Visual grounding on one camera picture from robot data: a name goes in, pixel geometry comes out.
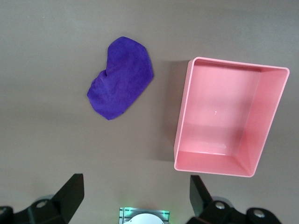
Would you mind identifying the purple microfiber cloth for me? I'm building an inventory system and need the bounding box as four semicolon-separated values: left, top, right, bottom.
86;36;155;121

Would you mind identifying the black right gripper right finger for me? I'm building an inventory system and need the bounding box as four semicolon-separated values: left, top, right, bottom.
186;175;280;224

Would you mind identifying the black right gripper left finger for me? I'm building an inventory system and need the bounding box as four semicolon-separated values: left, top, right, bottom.
0;173;85;224

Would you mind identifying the pink plastic bin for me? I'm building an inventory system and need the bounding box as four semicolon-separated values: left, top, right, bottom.
173;56;291;178

